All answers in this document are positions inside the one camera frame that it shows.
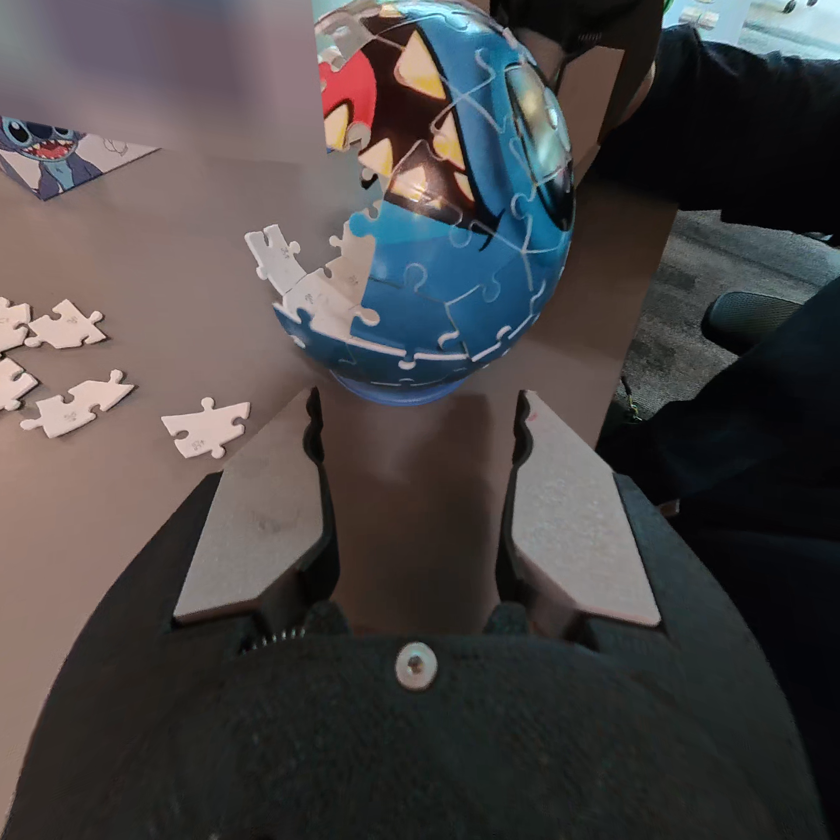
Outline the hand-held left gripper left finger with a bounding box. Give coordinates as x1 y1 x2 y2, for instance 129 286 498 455
172 387 341 626

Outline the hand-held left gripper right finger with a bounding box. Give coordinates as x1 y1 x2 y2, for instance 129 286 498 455
495 390 662 627

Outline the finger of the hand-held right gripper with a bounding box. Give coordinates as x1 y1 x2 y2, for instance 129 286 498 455
556 49 623 191

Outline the blue white puzzle ball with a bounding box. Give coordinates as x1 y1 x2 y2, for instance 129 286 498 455
244 0 577 388

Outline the person's right forearm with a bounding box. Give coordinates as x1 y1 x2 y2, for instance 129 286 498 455
591 23 840 244

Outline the blue plastic ball stand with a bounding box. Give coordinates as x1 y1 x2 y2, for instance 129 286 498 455
328 367 476 404

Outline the colourful cardboard puzzle box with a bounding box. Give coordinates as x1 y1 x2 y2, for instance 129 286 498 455
0 115 161 201

